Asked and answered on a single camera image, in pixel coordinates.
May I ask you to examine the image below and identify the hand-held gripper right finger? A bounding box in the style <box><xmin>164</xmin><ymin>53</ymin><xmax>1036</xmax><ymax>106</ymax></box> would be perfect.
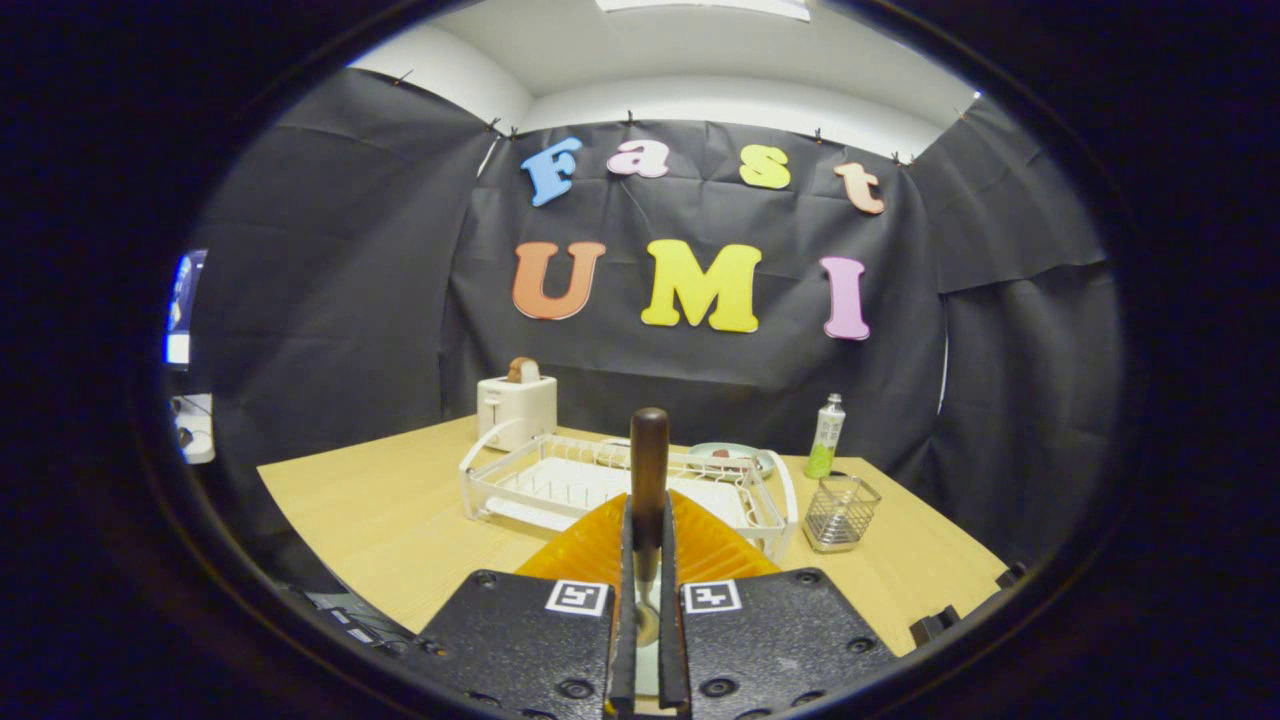
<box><xmin>660</xmin><ymin>489</ymin><xmax>897</xmax><ymax>720</ymax></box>

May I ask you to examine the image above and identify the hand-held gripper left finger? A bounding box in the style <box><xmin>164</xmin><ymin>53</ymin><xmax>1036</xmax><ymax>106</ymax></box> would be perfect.
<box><xmin>414</xmin><ymin>490</ymin><xmax>637</xmax><ymax>720</ymax></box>

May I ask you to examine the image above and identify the wire mesh basket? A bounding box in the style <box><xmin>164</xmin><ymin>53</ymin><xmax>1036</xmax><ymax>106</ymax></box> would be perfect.
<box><xmin>802</xmin><ymin>473</ymin><xmax>884</xmax><ymax>555</ymax></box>

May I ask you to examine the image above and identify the white dish rack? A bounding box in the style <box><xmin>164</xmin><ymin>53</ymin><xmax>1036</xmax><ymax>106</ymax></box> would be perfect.
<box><xmin>458</xmin><ymin>417</ymin><xmax>800</xmax><ymax>565</ymax></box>

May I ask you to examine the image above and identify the metal spoon with wooden handle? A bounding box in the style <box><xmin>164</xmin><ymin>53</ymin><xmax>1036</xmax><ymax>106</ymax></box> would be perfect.
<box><xmin>629</xmin><ymin>406</ymin><xmax>672</xmax><ymax>649</ymax></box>

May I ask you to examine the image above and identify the pale green plate with food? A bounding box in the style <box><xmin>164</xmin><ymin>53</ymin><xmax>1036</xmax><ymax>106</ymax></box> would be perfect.
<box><xmin>686</xmin><ymin>441</ymin><xmax>777</xmax><ymax>480</ymax></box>

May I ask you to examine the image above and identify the green bottle with white cap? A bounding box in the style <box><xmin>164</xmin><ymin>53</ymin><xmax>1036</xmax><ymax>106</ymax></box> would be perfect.
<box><xmin>805</xmin><ymin>392</ymin><xmax>848</xmax><ymax>481</ymax></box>

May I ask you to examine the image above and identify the white toaster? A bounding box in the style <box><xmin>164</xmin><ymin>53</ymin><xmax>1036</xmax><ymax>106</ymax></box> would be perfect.
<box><xmin>476</xmin><ymin>374</ymin><xmax>559</xmax><ymax>454</ymax></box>

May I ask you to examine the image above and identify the black backdrop cloth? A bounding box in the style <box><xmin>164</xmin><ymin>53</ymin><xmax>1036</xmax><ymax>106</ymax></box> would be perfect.
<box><xmin>188</xmin><ymin>66</ymin><xmax>1127</xmax><ymax>569</ymax></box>

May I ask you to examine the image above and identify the white device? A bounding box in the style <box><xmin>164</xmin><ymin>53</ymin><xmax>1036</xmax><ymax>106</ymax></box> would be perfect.
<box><xmin>169</xmin><ymin>392</ymin><xmax>217</xmax><ymax>466</ymax></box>

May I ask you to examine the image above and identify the blue lit screen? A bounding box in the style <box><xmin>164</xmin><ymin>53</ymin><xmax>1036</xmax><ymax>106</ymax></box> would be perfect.
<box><xmin>162</xmin><ymin>249</ymin><xmax>209</xmax><ymax>368</ymax></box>

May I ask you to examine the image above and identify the ceiling light panel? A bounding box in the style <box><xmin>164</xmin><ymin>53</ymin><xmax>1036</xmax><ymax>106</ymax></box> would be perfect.
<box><xmin>596</xmin><ymin>0</ymin><xmax>814</xmax><ymax>24</ymax></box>

